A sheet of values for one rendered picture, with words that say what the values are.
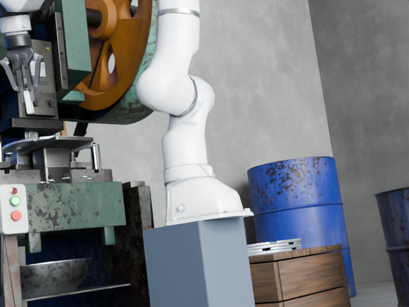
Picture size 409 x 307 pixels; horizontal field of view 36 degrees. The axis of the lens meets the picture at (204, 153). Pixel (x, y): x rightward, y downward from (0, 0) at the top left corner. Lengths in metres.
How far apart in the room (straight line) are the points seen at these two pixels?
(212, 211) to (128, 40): 1.12
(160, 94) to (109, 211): 0.67
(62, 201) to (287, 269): 0.71
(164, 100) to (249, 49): 3.41
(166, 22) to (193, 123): 0.26
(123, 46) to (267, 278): 1.11
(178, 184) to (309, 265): 0.56
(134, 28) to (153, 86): 0.91
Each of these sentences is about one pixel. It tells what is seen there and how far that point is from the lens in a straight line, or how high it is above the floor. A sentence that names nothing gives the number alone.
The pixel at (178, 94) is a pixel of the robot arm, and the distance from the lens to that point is 1.53.
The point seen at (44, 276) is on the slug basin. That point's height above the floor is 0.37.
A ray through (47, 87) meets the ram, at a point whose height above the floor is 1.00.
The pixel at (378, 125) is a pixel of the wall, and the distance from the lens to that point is 5.11.
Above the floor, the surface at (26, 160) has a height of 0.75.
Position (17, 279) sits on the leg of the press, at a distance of 1.83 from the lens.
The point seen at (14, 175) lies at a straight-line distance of 2.03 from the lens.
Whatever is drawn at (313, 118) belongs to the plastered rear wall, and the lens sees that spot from 5.25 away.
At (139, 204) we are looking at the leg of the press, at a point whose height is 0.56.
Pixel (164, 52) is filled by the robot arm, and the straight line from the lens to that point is 1.57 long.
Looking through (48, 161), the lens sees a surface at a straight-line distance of 2.06.
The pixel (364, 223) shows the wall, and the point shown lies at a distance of 5.20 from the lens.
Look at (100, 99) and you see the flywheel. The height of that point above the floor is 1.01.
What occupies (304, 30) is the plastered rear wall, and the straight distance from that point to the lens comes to 5.50.
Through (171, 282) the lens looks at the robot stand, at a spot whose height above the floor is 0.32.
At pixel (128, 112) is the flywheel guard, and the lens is 2.38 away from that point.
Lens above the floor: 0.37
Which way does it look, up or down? 9 degrees up
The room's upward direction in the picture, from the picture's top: 7 degrees counter-clockwise
